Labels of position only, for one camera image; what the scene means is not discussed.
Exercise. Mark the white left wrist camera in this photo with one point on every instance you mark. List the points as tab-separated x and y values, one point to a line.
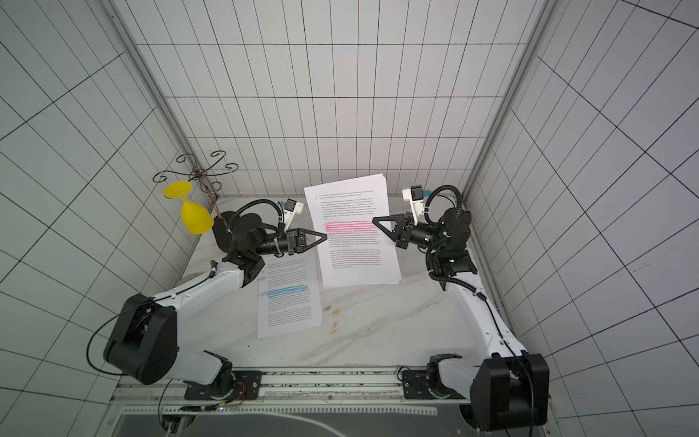
290	209

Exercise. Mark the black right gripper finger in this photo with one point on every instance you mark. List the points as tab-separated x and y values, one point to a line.
397	234
396	221

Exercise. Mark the blue highlighted paper document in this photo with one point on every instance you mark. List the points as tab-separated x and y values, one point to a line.
288	295

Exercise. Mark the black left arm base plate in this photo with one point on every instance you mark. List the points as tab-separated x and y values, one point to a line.
234	386

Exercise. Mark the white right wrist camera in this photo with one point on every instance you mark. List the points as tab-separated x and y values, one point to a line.
416	199

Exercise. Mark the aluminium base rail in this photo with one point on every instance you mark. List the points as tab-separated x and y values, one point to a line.
291	390

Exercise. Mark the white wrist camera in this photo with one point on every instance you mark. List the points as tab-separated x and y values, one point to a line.
416	199
290	209

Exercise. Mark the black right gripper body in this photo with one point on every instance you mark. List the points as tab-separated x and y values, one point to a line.
406	230

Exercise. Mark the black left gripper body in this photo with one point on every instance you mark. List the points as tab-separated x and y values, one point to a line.
285	243

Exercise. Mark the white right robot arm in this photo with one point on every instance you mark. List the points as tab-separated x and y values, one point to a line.
504	387

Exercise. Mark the pink highlighted paper document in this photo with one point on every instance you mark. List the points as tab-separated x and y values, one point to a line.
356	252

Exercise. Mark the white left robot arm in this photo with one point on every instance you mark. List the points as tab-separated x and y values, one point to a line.
144	341

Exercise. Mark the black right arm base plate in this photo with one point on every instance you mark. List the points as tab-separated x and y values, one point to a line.
417	387

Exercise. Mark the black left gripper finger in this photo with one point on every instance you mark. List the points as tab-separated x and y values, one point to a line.
307	243
310	236

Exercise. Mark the copper wire glass holder stand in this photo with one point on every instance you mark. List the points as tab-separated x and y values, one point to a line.
200	176

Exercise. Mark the yellow plastic wine glass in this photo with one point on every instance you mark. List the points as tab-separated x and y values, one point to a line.
195	217

